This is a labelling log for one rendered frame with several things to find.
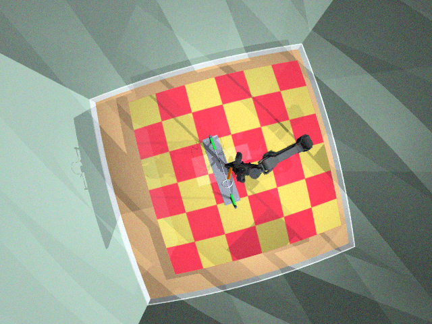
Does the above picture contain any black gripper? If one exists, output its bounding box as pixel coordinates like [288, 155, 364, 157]
[224, 152, 252, 176]

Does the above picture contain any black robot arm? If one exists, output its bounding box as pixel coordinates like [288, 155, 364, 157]
[236, 134, 314, 183]

